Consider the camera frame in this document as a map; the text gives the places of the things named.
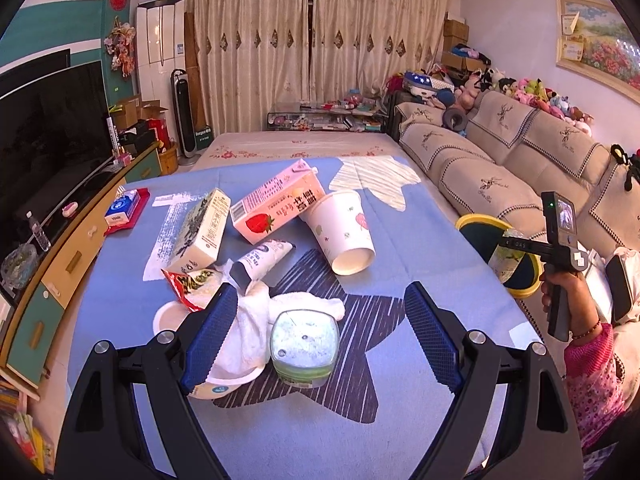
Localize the wooden bucket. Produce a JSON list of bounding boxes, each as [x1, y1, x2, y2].
[[159, 142, 180, 177]]

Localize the blue star print cushion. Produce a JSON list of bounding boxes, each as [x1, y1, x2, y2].
[[402, 71, 442, 93]]

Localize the open cardboard box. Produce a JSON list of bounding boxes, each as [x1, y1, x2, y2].
[[111, 95, 170, 128]]

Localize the glass coffee table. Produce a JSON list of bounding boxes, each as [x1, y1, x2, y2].
[[266, 100, 396, 134]]

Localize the clear water bottle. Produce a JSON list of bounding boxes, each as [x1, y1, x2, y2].
[[26, 211, 51, 254]]

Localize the television cabinet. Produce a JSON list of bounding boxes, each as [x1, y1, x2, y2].
[[0, 145, 166, 402]]

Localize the grey neck pillow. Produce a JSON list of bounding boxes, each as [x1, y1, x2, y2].
[[442, 106, 469, 136]]

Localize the blue tissue packet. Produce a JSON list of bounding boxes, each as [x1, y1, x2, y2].
[[104, 191, 142, 226]]

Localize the white towel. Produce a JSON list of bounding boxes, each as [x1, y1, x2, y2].
[[200, 260, 346, 372]]

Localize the glass ashtray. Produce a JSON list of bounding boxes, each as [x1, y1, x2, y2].
[[0, 243, 39, 289]]

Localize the stacked cardboard boxes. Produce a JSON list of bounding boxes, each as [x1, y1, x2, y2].
[[440, 19, 484, 74]]

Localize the person's right hand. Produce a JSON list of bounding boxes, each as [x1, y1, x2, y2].
[[540, 269, 602, 343]]

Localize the framed flower picture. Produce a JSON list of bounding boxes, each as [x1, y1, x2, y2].
[[555, 0, 640, 99]]

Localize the white wardrobe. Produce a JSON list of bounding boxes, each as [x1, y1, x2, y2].
[[135, 0, 187, 111]]

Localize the black flat case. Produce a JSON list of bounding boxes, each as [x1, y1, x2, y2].
[[606, 255, 637, 322]]

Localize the red snack packet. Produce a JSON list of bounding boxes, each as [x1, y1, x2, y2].
[[161, 266, 226, 313]]

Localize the tissue pack on red tray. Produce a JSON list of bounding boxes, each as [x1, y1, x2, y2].
[[102, 187, 151, 237]]

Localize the beige curtain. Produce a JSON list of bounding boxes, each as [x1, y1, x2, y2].
[[184, 0, 315, 135], [312, 0, 452, 113]]

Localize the white tube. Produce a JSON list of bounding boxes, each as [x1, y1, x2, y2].
[[229, 239, 297, 291]]

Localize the brown wooden board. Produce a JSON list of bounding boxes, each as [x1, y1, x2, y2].
[[183, 12, 201, 132]]

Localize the black and yellow plush toy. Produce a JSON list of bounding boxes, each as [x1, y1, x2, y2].
[[610, 143, 640, 192]]

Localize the white paper cup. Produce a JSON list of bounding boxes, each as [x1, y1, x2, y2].
[[299, 190, 376, 277]]

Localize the tower fan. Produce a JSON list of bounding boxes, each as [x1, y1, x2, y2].
[[171, 69, 197, 159]]

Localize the artificial flower wall decoration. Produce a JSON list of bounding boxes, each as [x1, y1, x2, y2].
[[104, 16, 137, 79]]

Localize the blue star blanket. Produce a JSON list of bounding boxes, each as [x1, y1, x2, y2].
[[65, 155, 568, 480]]

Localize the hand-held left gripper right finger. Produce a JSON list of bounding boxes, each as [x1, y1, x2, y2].
[[404, 281, 586, 480]]

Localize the black television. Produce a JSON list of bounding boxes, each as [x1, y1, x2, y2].
[[0, 47, 119, 283]]

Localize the pink teddy bear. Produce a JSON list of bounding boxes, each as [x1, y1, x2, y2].
[[454, 82, 482, 112]]

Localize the red bead bracelet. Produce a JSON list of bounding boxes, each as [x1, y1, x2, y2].
[[571, 321, 602, 342]]

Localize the beige sofa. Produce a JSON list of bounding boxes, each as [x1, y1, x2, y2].
[[392, 89, 640, 328]]

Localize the green lidded jar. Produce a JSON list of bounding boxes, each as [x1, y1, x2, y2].
[[270, 309, 340, 390]]

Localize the pile of books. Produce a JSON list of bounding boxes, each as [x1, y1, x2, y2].
[[0, 380, 57, 477]]

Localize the row of plush toys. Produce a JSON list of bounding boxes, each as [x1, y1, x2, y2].
[[470, 66, 596, 136]]

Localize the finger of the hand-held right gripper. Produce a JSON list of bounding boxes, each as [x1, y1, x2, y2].
[[497, 236, 547, 262]]

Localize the white plastic bowl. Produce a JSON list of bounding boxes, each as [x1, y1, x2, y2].
[[152, 300, 266, 401]]

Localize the floral mattress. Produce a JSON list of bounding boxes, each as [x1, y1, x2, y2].
[[187, 132, 417, 177]]

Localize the person's right forearm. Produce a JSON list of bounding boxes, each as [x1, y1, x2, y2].
[[564, 322, 632, 453]]

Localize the pink strawberry milk carton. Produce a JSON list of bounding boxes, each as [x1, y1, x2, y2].
[[229, 158, 323, 246]]

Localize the cream and green carton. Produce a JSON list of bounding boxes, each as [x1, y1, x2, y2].
[[164, 187, 232, 273]]

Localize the dark bin with yellow rim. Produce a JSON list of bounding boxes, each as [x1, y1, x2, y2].
[[454, 213, 544, 300]]

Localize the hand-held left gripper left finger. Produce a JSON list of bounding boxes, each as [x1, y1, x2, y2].
[[54, 282, 238, 480]]

